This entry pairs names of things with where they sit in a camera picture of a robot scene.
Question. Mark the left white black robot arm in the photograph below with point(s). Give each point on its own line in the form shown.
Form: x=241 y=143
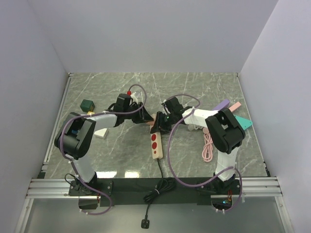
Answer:
x=75 y=148

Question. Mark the teal power strip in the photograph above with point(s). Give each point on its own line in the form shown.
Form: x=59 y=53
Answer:
x=245 y=123

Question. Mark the beige power strip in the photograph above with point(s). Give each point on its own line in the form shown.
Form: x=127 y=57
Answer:
x=156 y=146

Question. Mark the white plug adapter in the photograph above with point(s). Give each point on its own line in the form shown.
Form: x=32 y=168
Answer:
x=102 y=133

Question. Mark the purple power strip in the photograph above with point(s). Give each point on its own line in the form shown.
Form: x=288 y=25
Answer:
x=224 y=104

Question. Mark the black base bar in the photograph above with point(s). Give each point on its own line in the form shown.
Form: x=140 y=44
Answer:
x=130 y=191

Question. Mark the salmon plug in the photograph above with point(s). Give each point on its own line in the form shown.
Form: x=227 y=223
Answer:
x=150 y=123

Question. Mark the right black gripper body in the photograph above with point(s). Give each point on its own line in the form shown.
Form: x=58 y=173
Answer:
x=166 y=121

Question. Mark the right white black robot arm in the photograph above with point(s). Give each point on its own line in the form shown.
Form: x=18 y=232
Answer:
x=226 y=133

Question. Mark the aluminium rail frame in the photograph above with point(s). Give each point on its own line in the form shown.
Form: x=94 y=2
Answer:
x=126 y=152

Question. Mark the pink power strip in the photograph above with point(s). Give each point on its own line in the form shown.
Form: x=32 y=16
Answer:
x=235 y=106

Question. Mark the dark green cube plug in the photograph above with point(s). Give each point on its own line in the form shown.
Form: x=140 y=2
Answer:
x=87 y=105

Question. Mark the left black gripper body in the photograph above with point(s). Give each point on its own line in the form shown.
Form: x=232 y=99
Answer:
x=136 y=117

